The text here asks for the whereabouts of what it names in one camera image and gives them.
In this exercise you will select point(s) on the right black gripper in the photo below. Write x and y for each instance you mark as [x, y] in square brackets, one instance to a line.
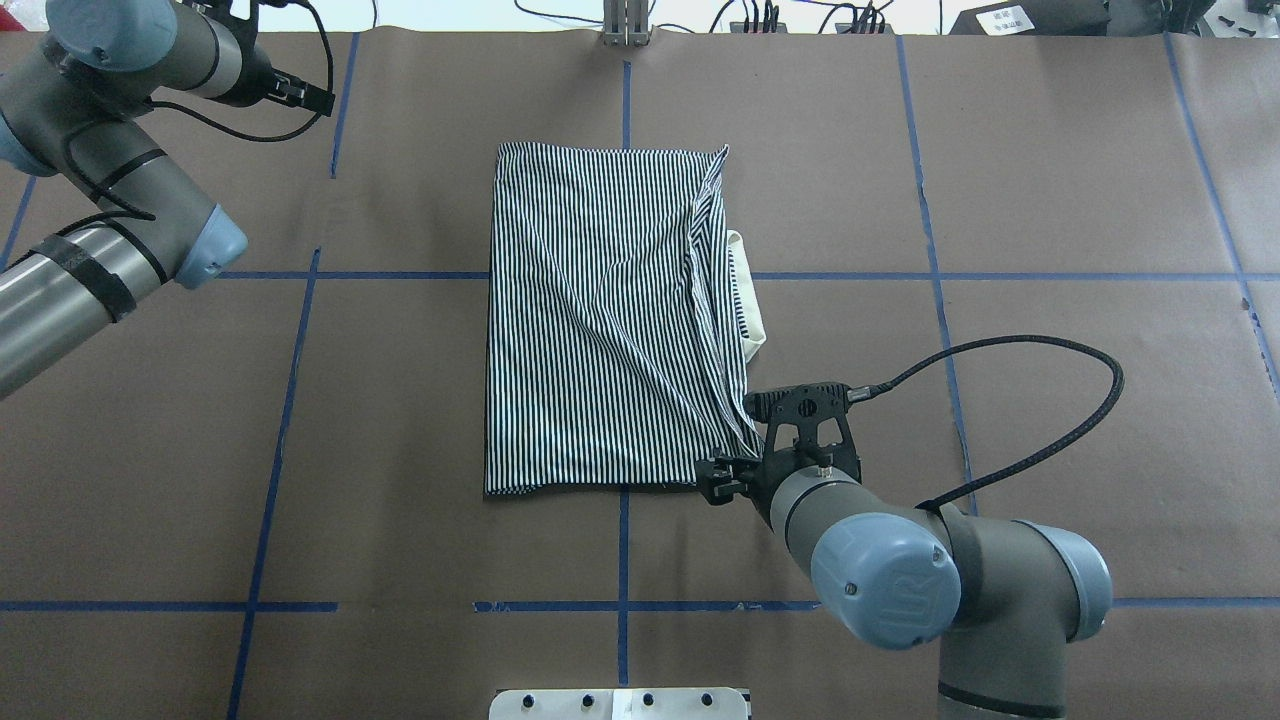
[757, 482]

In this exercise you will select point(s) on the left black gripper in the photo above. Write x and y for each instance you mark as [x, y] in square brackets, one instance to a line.
[254, 79]

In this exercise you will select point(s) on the blue white striped polo shirt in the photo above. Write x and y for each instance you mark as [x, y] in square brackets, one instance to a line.
[619, 329]

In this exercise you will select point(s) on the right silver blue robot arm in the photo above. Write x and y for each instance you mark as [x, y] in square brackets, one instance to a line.
[1005, 598]

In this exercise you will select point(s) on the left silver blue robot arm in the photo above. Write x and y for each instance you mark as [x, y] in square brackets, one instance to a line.
[71, 109]

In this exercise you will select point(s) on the white central mounting column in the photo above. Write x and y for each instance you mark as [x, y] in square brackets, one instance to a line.
[716, 702]

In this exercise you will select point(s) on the black power adapter box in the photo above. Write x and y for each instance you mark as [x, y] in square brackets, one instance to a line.
[1041, 18]

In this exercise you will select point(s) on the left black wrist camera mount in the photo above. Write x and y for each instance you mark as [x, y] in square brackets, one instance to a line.
[235, 12]

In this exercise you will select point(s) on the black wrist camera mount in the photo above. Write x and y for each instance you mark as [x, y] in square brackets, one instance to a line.
[235, 12]
[805, 427]

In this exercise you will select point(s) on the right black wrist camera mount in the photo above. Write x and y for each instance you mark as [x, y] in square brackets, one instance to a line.
[805, 427]

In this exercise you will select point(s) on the aluminium frame post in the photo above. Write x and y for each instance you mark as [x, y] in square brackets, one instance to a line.
[626, 23]

